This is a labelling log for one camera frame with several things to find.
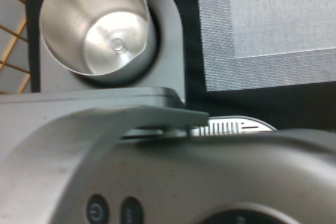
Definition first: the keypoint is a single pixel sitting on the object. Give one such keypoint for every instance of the grey pod coffee machine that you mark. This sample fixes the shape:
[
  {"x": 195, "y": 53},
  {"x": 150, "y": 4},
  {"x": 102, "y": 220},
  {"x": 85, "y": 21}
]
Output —
[{"x": 156, "y": 152}]

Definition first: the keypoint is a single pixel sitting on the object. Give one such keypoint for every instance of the steel milk frother jug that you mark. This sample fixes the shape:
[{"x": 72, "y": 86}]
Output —
[{"x": 99, "y": 37}]

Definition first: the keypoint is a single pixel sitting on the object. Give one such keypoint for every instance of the grey woven placemat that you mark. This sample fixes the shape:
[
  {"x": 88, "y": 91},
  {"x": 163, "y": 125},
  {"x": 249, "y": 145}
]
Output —
[{"x": 267, "y": 43}]

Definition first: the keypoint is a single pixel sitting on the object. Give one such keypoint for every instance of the wooden shoji folding screen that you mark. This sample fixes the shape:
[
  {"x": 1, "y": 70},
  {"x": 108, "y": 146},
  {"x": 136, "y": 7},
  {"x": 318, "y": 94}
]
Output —
[{"x": 13, "y": 48}]

